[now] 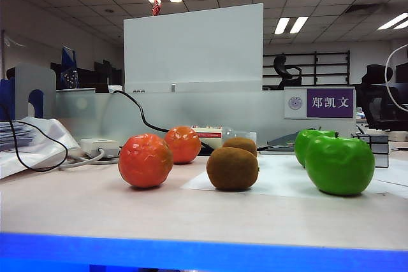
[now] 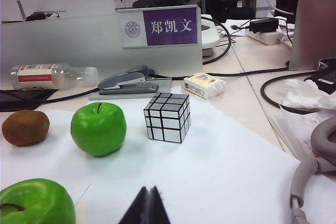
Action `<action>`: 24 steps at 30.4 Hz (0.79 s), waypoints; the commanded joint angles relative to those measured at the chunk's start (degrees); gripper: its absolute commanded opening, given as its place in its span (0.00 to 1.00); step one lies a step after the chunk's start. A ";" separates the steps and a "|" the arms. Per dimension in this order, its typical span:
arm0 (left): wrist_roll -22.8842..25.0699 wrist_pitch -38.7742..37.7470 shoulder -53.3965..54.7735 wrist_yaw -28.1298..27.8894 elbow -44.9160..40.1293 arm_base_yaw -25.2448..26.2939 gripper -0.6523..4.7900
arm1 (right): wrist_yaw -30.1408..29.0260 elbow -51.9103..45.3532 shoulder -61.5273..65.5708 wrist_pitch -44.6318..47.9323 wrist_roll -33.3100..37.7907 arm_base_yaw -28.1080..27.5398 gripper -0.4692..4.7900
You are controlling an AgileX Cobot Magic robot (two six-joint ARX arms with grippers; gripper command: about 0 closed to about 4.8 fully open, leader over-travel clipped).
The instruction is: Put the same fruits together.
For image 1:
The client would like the white paper sheet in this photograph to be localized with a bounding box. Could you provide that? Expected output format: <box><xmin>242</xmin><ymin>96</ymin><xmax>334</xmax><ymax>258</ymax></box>
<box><xmin>372</xmin><ymin>157</ymin><xmax>408</xmax><ymax>187</ymax></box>
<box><xmin>181</xmin><ymin>154</ymin><xmax>388</xmax><ymax>199</ymax></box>

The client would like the purple and white name plate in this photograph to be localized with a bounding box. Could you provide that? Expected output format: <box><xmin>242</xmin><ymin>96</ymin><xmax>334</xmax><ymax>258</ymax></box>
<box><xmin>284</xmin><ymin>86</ymin><xmax>356</xmax><ymax>120</ymax></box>

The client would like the brown kiwi with green star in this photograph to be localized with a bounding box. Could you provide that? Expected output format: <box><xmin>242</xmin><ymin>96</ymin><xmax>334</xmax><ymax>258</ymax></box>
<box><xmin>206</xmin><ymin>147</ymin><xmax>259</xmax><ymax>191</ymax></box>

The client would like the silver mirror puzzle cube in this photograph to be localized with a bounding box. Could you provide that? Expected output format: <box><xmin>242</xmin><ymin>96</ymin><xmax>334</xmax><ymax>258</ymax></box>
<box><xmin>351</xmin><ymin>132</ymin><xmax>390</xmax><ymax>168</ymax></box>

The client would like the white plastic bag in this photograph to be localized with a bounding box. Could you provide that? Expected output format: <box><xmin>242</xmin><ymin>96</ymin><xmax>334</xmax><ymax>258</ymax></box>
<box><xmin>0</xmin><ymin>116</ymin><xmax>82</xmax><ymax>179</ymax></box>

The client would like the stack of papers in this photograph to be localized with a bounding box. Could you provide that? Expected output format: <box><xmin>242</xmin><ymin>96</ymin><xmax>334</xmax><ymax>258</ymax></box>
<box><xmin>0</xmin><ymin>121</ymin><xmax>36</xmax><ymax>152</ymax></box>

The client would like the thick black cable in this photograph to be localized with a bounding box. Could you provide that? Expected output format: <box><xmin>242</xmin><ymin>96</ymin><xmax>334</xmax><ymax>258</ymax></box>
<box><xmin>112</xmin><ymin>89</ymin><xmax>221</xmax><ymax>155</ymax></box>

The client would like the white monitor back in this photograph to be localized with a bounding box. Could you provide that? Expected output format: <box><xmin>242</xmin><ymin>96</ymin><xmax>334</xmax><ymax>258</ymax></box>
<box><xmin>123</xmin><ymin>3</ymin><xmax>265</xmax><ymax>94</ymax></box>

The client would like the clear bottle with red label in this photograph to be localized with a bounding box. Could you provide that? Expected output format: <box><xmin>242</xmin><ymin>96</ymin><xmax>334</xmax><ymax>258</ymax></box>
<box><xmin>191</xmin><ymin>125</ymin><xmax>258</xmax><ymax>148</ymax></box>

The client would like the grey metal bookend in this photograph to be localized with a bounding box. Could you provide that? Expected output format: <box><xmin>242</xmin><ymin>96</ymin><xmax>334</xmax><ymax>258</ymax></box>
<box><xmin>6</xmin><ymin>63</ymin><xmax>57</xmax><ymax>120</ymax></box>

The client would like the black wall shelf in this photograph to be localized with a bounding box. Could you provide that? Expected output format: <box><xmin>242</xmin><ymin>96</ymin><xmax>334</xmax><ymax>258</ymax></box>
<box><xmin>263</xmin><ymin>50</ymin><xmax>351</xmax><ymax>88</ymax></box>

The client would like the white adapter cable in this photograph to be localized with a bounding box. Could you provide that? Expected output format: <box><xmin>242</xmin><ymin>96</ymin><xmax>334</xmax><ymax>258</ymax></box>
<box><xmin>59</xmin><ymin>147</ymin><xmax>119</xmax><ymax>171</ymax></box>

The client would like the orange toy fruit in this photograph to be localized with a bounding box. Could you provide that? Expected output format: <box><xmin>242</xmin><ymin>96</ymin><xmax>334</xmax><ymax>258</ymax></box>
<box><xmin>164</xmin><ymin>125</ymin><xmax>202</xmax><ymax>165</ymax></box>
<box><xmin>117</xmin><ymin>133</ymin><xmax>174</xmax><ymax>189</ymax></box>

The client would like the thin black cable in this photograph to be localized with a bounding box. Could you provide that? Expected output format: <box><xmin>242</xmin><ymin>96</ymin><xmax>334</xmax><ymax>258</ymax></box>
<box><xmin>0</xmin><ymin>103</ymin><xmax>69</xmax><ymax>173</ymax></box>

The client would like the blue table edge strip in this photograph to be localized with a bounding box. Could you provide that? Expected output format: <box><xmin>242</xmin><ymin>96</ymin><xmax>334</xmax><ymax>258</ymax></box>
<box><xmin>0</xmin><ymin>233</ymin><xmax>408</xmax><ymax>272</ymax></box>

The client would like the blue pennant flag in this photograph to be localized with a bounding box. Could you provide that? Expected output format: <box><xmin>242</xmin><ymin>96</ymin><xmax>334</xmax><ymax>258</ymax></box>
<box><xmin>60</xmin><ymin>47</ymin><xmax>80</xmax><ymax>90</ymax></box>

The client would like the green toy apple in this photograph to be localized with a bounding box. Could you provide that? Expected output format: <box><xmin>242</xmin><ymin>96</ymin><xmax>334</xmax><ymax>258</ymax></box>
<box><xmin>304</xmin><ymin>131</ymin><xmax>376</xmax><ymax>196</ymax></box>
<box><xmin>293</xmin><ymin>128</ymin><xmax>339</xmax><ymax>168</ymax></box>

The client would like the frosted glass desk partition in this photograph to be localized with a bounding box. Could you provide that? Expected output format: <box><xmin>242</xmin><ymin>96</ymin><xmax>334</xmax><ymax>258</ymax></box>
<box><xmin>55</xmin><ymin>89</ymin><xmax>357</xmax><ymax>148</ymax></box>

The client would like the blue file holder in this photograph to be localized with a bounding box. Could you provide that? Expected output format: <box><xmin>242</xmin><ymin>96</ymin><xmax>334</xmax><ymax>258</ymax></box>
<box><xmin>0</xmin><ymin>78</ymin><xmax>45</xmax><ymax>120</ymax></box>

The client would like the brown toy kiwi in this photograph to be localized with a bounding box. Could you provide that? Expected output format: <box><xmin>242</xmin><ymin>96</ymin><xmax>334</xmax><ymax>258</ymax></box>
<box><xmin>222</xmin><ymin>137</ymin><xmax>258</xmax><ymax>158</ymax></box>

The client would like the white power adapter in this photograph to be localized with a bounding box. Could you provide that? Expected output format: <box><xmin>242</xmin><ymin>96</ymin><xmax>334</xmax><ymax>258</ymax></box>
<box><xmin>79</xmin><ymin>138</ymin><xmax>120</xmax><ymax>159</ymax></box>

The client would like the white looped cable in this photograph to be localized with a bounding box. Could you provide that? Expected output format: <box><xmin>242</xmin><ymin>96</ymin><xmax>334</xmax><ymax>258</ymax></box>
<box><xmin>384</xmin><ymin>43</ymin><xmax>408</xmax><ymax>109</ymax></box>

